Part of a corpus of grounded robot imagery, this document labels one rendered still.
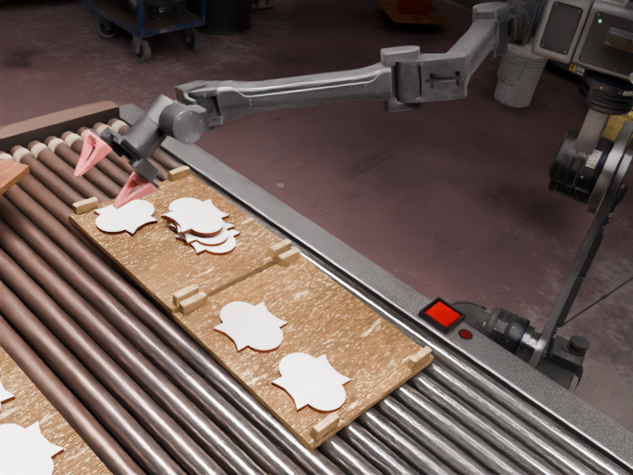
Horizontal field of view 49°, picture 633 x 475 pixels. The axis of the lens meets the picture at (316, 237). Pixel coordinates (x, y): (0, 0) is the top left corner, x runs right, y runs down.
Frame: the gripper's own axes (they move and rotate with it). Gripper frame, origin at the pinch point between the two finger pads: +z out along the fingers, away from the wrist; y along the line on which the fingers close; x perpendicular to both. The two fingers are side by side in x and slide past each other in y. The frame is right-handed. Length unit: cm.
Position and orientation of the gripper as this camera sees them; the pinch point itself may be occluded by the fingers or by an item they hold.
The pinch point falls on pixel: (98, 188)
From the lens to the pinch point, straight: 124.9
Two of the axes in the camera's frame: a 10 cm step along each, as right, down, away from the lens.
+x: -6.3, -3.9, 6.7
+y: 4.6, 5.1, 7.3
